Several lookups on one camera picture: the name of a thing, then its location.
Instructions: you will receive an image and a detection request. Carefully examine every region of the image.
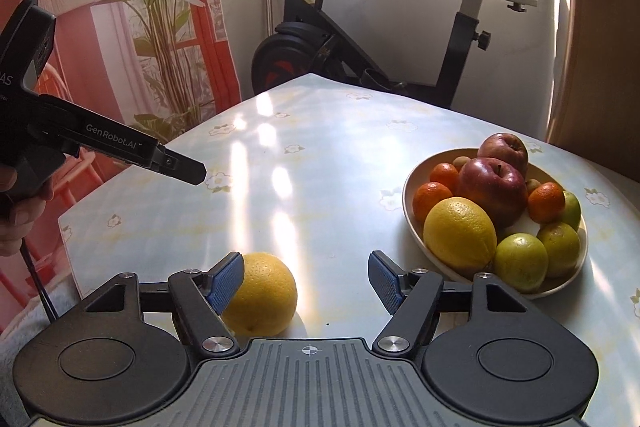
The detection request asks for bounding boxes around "green lime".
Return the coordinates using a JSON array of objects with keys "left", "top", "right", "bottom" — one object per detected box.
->
[
  {"left": 536, "top": 222, "right": 582, "bottom": 279},
  {"left": 494, "top": 233, "right": 550, "bottom": 293}
]

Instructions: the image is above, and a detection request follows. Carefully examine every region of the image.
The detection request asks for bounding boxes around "wooden board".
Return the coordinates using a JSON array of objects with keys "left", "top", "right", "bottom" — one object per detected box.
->
[{"left": 547, "top": 0, "right": 640, "bottom": 185}]

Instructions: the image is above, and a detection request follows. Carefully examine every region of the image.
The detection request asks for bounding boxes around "white fluffy cloth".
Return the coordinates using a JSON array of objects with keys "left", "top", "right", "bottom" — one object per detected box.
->
[{"left": 0, "top": 282, "right": 86, "bottom": 388}]

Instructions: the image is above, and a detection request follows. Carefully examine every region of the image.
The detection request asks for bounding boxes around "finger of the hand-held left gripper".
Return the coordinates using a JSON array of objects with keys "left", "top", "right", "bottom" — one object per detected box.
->
[{"left": 150, "top": 144, "right": 207, "bottom": 186}]

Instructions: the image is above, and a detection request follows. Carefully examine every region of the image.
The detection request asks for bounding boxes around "cream round plate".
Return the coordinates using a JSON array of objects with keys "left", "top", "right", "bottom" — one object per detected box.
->
[{"left": 401, "top": 147, "right": 590, "bottom": 300}]

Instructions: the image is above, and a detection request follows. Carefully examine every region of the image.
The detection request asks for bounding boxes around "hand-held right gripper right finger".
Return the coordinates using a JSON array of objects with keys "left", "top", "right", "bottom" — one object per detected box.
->
[{"left": 367, "top": 250, "right": 532, "bottom": 358}]

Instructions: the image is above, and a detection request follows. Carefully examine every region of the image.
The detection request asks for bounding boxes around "green apple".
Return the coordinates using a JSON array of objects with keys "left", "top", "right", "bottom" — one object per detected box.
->
[{"left": 562, "top": 191, "right": 582, "bottom": 230}]

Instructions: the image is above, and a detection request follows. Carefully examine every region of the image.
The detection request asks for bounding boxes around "black exercise bike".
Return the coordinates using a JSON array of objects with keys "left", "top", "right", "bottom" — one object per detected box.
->
[{"left": 234, "top": 0, "right": 541, "bottom": 110}]

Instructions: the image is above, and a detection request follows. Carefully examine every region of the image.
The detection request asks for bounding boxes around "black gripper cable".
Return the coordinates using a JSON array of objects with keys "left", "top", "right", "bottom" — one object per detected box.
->
[{"left": 19, "top": 241, "right": 59, "bottom": 324}]

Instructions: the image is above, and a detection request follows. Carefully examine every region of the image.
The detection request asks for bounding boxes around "small orange tangerine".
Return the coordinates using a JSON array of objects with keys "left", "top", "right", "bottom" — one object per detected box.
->
[
  {"left": 429, "top": 162, "right": 461, "bottom": 192},
  {"left": 411, "top": 181, "right": 453, "bottom": 233},
  {"left": 527, "top": 182, "right": 567, "bottom": 224}
]

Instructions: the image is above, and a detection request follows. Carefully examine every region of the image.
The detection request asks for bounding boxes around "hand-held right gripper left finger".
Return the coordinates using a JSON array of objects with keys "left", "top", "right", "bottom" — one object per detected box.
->
[{"left": 80, "top": 251, "right": 246, "bottom": 358}]

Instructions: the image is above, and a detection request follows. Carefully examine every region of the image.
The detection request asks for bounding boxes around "large red apple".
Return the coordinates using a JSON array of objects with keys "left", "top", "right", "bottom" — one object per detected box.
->
[{"left": 457, "top": 157, "right": 528, "bottom": 228}]

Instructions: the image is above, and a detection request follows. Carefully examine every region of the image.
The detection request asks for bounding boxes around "person's left hand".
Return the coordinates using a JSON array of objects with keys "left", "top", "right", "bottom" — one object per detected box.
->
[{"left": 0, "top": 166, "right": 55, "bottom": 258}]

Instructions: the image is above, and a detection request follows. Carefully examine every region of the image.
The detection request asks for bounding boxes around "dark red apple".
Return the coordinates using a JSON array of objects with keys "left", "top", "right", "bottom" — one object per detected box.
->
[{"left": 476, "top": 133, "right": 530, "bottom": 178}]

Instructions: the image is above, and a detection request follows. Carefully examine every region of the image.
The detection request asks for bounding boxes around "yellow orange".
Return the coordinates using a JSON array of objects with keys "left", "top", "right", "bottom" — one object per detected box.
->
[
  {"left": 423, "top": 197, "right": 498, "bottom": 274},
  {"left": 220, "top": 252, "right": 298, "bottom": 338}
]

